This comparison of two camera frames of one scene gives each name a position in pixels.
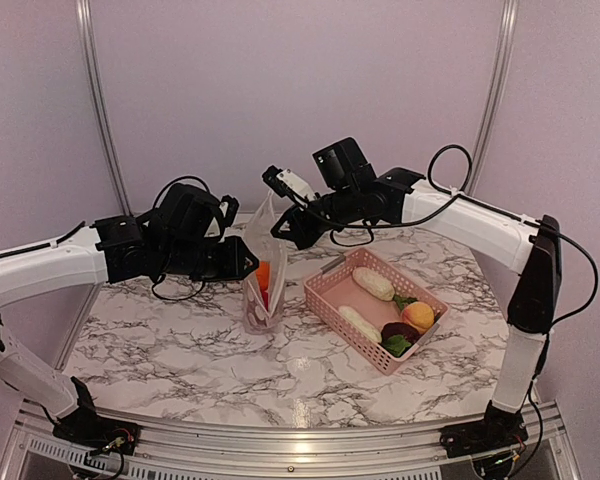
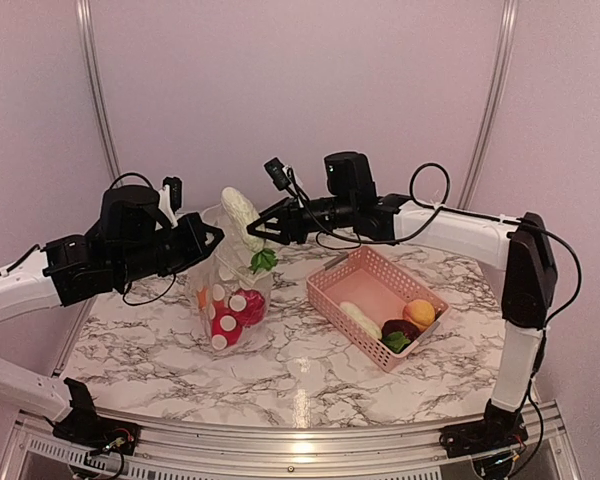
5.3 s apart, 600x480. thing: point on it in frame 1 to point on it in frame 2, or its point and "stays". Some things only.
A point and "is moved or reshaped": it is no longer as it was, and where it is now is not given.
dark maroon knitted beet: x=397 y=336 stays
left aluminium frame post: x=86 y=27 stays
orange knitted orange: x=263 y=274 to x=202 y=298
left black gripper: x=236 y=265 to x=193 y=227
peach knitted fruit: x=419 y=315 stays
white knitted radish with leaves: x=378 y=287 to x=240 y=213
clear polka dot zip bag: x=264 y=288 is moved or reshaped
